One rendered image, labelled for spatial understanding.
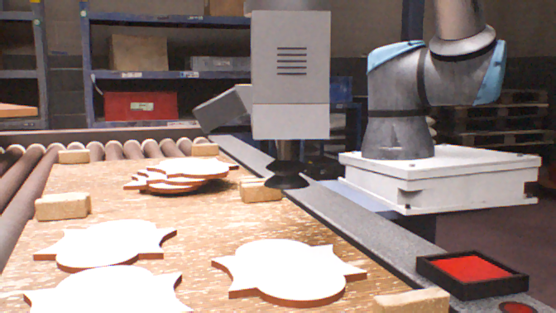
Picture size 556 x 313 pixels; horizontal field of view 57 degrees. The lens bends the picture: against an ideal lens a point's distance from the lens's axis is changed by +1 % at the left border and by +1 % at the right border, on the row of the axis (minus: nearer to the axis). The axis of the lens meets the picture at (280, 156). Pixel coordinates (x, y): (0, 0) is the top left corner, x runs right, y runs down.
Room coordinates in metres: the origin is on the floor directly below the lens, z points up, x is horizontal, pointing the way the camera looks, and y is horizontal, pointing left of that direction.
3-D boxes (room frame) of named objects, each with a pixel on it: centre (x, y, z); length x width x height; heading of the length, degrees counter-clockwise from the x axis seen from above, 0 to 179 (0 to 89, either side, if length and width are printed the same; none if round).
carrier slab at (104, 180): (0.89, 0.23, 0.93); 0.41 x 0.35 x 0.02; 20
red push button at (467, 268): (0.49, -0.19, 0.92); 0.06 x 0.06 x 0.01; 18
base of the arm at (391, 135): (1.07, -0.25, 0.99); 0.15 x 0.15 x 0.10
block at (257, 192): (0.73, 0.03, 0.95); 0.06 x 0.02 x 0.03; 109
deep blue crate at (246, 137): (5.22, 0.48, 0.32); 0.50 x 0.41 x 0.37; 104
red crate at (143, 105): (4.92, 1.34, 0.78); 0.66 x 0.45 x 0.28; 108
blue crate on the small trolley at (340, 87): (4.26, -0.30, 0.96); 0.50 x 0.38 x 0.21; 33
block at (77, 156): (1.03, 0.42, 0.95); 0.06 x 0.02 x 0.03; 110
